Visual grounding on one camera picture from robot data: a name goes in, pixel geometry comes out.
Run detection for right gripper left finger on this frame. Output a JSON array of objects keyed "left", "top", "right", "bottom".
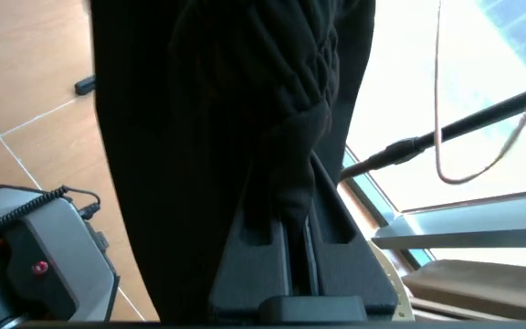
[{"left": 207, "top": 212, "right": 292, "bottom": 323}]

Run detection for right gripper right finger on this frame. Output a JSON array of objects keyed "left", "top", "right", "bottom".
[{"left": 305, "top": 153, "right": 400, "bottom": 322}]

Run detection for black shorts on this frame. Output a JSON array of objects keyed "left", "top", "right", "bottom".
[{"left": 88, "top": 0, "right": 377, "bottom": 324}]

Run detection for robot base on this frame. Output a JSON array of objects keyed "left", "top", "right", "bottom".
[{"left": 0, "top": 185, "right": 121, "bottom": 329}]

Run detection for pink clothes hanger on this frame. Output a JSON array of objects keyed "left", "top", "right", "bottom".
[{"left": 433, "top": 0, "right": 526, "bottom": 186}]

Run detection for black clothes rack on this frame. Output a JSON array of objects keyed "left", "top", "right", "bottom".
[{"left": 74, "top": 75, "right": 526, "bottom": 182}]

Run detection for brown curtain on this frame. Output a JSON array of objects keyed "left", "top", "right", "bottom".
[{"left": 402, "top": 259, "right": 526, "bottom": 322}]

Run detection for window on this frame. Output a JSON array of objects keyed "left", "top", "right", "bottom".
[{"left": 340, "top": 0, "right": 526, "bottom": 271}]

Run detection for black coiled cable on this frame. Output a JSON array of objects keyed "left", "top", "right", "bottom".
[{"left": 0, "top": 184, "right": 102, "bottom": 243}]

